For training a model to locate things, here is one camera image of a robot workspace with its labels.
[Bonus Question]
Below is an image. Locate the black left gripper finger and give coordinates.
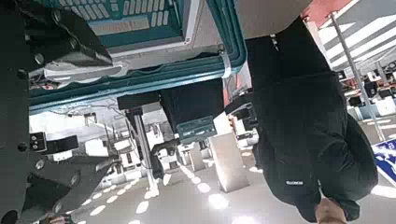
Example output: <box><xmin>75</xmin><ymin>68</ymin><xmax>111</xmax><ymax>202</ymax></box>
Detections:
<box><xmin>29</xmin><ymin>0</ymin><xmax>125</xmax><ymax>85</ymax></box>
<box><xmin>18</xmin><ymin>154</ymin><xmax>121</xmax><ymax>224</ymax></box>

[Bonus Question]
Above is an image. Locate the white tie on handle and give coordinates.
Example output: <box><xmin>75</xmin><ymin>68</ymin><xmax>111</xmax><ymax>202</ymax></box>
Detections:
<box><xmin>219</xmin><ymin>49</ymin><xmax>233</xmax><ymax>79</ymax></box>

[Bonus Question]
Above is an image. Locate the white square pillar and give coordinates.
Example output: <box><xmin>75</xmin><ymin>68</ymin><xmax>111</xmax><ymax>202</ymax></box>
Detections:
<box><xmin>207</xmin><ymin>132</ymin><xmax>251</xmax><ymax>193</ymax></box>

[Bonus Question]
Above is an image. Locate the silver column with black head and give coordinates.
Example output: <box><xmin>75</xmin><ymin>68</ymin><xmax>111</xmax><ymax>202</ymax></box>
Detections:
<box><xmin>117</xmin><ymin>92</ymin><xmax>162</xmax><ymax>199</ymax></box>

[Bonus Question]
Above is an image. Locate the grey metal pole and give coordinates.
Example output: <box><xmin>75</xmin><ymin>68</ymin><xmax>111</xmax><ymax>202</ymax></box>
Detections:
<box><xmin>329</xmin><ymin>13</ymin><xmax>387</xmax><ymax>143</ymax></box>

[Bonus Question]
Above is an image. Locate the person in black jacket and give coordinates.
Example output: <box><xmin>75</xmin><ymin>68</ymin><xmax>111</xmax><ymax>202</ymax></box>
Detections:
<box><xmin>224</xmin><ymin>17</ymin><xmax>379</xmax><ymax>223</ymax></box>

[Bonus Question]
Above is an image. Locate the blue sign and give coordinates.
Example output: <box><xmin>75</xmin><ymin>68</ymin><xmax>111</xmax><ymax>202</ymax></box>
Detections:
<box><xmin>372</xmin><ymin>139</ymin><xmax>396</xmax><ymax>188</ymax></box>

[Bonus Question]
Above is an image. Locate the teal crate with grey rim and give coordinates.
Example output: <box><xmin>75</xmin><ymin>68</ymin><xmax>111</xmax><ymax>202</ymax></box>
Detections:
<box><xmin>31</xmin><ymin>0</ymin><xmax>228</xmax><ymax>71</ymax></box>

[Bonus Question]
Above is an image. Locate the hand of black-jacket person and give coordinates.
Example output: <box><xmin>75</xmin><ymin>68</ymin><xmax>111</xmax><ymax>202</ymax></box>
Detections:
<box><xmin>315</xmin><ymin>196</ymin><xmax>349</xmax><ymax>224</ymax></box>

